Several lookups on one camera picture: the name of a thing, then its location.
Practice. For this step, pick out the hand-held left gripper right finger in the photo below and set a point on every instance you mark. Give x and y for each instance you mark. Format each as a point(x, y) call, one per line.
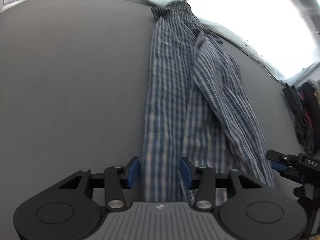
point(186, 173)

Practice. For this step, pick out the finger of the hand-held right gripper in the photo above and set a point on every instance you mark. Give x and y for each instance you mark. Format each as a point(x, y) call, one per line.
point(277, 165)

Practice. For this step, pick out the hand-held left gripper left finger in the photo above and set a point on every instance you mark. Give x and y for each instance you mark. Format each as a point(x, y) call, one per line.
point(133, 172)

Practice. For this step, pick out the blue plaid shirt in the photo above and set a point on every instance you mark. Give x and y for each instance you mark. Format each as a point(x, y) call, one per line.
point(170, 105)

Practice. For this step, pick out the dark blue folded jeans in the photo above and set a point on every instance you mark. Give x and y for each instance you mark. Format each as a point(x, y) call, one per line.
point(300, 130)

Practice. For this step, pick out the printed white sheet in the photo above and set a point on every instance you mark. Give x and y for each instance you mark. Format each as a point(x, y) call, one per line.
point(237, 5)

